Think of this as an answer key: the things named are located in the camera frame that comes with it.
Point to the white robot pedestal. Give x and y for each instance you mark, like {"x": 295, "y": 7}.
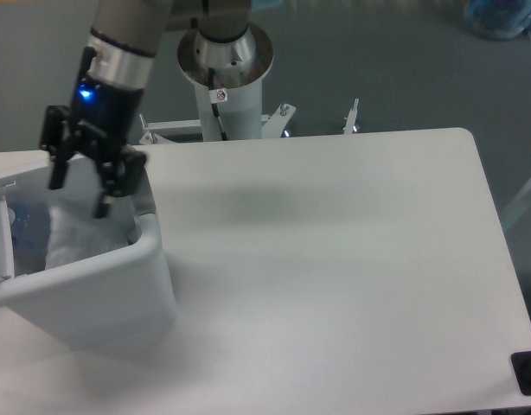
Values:
{"x": 227, "y": 78}

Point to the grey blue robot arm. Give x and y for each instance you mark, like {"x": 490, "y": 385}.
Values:
{"x": 125, "y": 35}

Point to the crushed clear plastic bottle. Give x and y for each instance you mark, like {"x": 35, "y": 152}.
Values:
{"x": 30, "y": 230}

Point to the white frame at right edge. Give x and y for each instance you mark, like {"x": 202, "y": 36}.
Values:
{"x": 517, "y": 207}

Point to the white green plastic bag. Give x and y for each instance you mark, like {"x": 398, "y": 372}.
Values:
{"x": 76, "y": 235}

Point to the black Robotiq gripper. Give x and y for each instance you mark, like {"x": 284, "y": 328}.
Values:
{"x": 97, "y": 126}

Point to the white trash can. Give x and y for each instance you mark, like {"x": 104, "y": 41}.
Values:
{"x": 97, "y": 299}

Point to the blue plastic bag on floor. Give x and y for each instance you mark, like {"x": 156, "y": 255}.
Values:
{"x": 497, "y": 20}

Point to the black device at table edge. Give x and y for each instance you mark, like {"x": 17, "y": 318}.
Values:
{"x": 521, "y": 362}

